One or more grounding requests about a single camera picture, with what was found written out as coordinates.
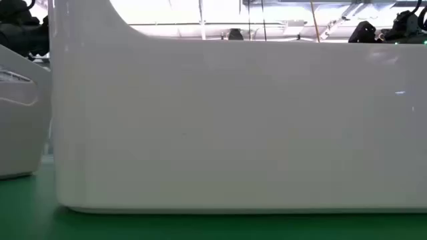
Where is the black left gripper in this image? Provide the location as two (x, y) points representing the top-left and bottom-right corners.
(0, 15), (50, 58)

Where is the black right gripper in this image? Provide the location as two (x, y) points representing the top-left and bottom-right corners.
(348, 9), (423, 44)

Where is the light grey plastic bin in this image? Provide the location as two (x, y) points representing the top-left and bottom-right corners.
(0, 45), (53, 181)

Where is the white plastic bin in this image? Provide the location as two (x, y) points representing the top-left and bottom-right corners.
(48, 0), (427, 214)

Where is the orange floor cable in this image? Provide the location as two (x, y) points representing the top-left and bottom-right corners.
(309, 0), (321, 43)

